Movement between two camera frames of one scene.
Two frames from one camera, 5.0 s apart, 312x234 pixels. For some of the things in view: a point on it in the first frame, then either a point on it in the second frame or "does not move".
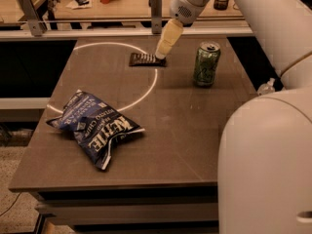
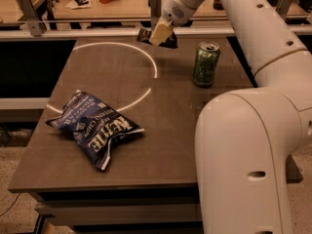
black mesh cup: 220,2 does not move
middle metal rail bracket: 156,2 does not move
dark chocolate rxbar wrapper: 146,59 to 144,35
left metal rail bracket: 30,13 does not move
